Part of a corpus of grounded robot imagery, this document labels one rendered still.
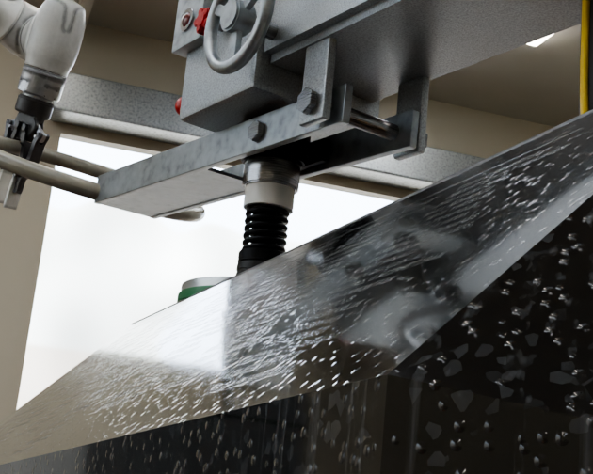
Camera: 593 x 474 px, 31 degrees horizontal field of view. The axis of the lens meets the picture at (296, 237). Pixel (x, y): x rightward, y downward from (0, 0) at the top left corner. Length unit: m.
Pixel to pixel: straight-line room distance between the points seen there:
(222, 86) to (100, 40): 6.86
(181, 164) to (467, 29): 0.53
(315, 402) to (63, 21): 1.87
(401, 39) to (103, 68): 6.97
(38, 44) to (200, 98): 0.78
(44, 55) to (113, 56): 6.05
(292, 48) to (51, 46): 0.93
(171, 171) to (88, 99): 6.18
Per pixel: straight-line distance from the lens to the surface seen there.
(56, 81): 2.24
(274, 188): 1.45
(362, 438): 0.36
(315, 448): 0.39
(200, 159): 1.55
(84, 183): 1.85
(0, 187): 2.30
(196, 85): 1.52
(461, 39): 1.30
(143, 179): 1.70
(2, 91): 8.08
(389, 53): 1.35
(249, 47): 1.31
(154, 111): 7.84
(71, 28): 2.23
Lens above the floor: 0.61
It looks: 14 degrees up
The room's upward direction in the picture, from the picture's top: 6 degrees clockwise
